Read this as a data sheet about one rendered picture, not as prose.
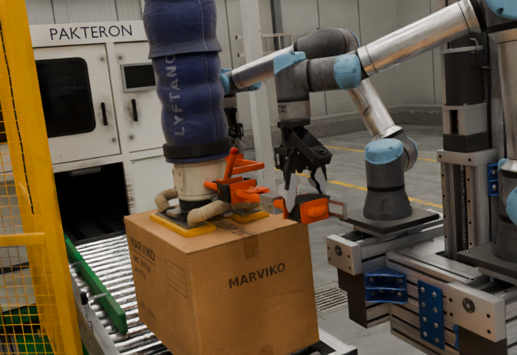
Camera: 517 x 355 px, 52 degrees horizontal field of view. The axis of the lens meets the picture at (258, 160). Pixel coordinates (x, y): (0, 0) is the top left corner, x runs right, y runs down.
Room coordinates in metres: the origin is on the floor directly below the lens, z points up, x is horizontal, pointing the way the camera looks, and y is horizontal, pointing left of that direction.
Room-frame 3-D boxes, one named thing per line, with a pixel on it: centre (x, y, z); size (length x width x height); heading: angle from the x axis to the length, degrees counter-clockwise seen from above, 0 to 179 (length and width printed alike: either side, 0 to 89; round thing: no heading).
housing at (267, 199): (1.33, -0.04, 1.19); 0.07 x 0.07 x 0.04; 29
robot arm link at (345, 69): (1.22, -0.19, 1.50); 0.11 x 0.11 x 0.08; 70
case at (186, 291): (1.73, 0.19, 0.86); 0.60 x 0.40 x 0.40; 30
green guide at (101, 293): (2.68, 1.00, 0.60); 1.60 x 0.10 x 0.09; 28
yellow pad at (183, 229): (1.69, 0.27, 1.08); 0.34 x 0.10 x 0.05; 29
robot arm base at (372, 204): (1.64, -0.39, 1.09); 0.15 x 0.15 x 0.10
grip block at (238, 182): (1.52, 0.07, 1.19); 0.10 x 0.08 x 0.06; 119
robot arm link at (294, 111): (1.23, -0.09, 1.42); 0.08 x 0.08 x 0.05
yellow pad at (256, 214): (1.78, 0.11, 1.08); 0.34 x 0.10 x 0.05; 29
